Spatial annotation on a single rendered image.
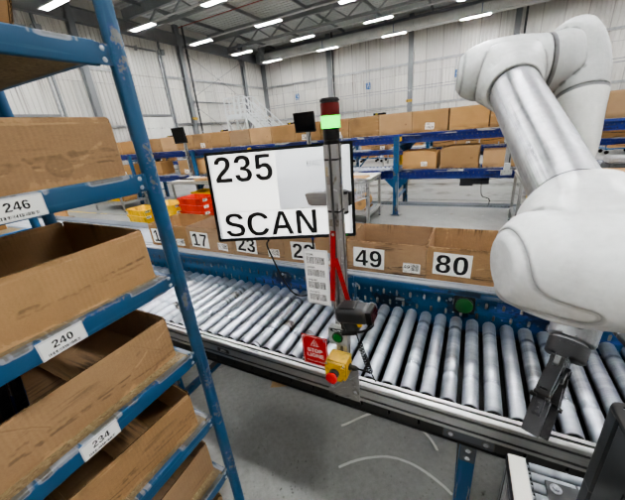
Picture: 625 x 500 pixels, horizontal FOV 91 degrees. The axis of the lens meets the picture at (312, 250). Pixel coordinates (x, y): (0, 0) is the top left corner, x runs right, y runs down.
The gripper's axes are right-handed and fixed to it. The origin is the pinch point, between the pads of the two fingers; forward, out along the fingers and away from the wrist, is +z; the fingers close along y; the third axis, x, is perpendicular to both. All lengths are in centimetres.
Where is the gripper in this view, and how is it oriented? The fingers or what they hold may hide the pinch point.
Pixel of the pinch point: (537, 430)
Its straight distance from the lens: 88.9
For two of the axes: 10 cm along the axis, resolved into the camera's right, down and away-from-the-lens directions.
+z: -4.7, 8.7, -1.5
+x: 6.2, 2.0, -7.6
